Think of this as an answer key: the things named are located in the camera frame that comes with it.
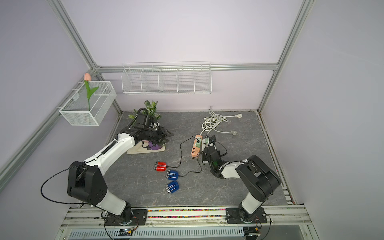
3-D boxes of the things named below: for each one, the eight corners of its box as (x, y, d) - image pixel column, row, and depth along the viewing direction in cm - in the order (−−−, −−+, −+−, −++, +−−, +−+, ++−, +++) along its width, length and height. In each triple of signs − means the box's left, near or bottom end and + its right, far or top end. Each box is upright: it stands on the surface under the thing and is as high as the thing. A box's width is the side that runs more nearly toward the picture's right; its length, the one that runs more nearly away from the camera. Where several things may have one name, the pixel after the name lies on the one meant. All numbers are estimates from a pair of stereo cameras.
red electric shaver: (155, 171, 91) (153, 169, 89) (156, 164, 94) (155, 162, 92) (166, 171, 91) (165, 169, 89) (167, 164, 94) (166, 162, 92)
